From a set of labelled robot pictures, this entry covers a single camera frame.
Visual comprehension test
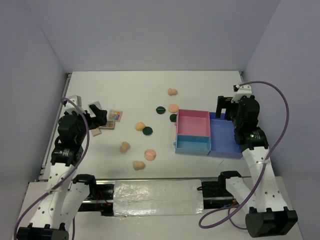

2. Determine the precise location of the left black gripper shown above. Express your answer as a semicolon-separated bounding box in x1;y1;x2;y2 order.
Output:
71;104;107;144

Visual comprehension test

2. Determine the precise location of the gourd sponge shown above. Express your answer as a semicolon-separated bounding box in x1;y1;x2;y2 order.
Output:
167;88;178;96
120;141;131;153
133;161;146;171

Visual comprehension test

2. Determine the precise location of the orange teardrop sponge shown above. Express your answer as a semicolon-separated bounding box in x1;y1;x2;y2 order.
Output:
135;122;146;131

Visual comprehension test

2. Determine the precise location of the green puff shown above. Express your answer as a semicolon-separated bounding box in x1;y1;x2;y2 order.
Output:
169;114;177;123
142;126;153;136
156;106;166;115

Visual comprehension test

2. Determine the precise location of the green puff top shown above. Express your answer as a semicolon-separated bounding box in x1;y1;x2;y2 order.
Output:
156;106;166;115

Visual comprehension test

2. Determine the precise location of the peach puff with ribbon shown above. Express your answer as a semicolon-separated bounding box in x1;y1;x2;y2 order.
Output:
144;149;157;161

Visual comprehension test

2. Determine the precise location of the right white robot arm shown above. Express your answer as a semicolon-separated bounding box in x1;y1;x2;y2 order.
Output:
215;96;298;238

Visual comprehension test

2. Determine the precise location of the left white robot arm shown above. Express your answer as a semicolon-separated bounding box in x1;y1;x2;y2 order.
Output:
13;100;108;240

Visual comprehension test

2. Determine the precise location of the silver grey eyeshadow palette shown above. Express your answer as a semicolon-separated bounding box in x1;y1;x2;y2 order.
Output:
88;101;102;110

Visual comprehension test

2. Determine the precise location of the brown eyeshadow palette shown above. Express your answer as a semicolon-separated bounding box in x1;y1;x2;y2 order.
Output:
99;120;115;130

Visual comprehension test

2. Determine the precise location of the colourful glitter eyeshadow palette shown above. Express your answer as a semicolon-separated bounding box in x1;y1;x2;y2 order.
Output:
108;109;123;122

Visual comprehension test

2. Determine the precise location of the purple-blue organizer tray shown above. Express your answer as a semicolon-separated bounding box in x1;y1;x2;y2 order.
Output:
208;112;243;159

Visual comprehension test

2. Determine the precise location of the pink drawer box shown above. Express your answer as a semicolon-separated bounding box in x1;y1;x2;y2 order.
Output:
175;109;211;137

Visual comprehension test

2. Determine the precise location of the light blue drawer box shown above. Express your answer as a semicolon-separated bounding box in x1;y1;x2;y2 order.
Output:
173;134;211;156

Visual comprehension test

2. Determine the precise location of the gourd sponge front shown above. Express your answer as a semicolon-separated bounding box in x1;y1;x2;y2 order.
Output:
133;161;146;171

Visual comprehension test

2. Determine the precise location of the silver foil tape sheet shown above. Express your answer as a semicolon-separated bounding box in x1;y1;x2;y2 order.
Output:
113;179;204;217

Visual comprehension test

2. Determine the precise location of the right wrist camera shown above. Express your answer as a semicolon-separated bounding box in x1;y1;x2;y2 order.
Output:
231;84;252;103

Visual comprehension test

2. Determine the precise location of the aluminium rail left edge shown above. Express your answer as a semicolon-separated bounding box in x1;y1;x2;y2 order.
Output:
35;72;72;182

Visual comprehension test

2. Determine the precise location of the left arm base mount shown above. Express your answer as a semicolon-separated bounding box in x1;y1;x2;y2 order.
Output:
78;184;115;217

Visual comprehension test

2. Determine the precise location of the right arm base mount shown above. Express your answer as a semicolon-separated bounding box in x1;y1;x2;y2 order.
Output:
197;181;238;210

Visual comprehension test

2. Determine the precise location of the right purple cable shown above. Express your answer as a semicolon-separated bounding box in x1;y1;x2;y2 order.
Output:
199;81;290;230

